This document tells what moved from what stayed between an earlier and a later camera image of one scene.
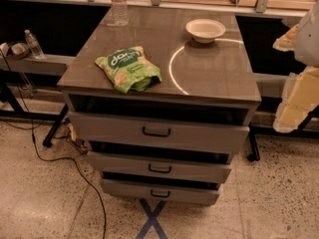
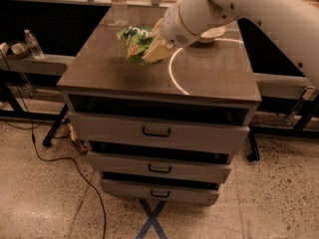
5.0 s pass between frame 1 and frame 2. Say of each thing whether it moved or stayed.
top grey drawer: stayed
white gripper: moved
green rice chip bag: moved
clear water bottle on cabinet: stayed
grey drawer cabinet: stayed
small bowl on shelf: stayed
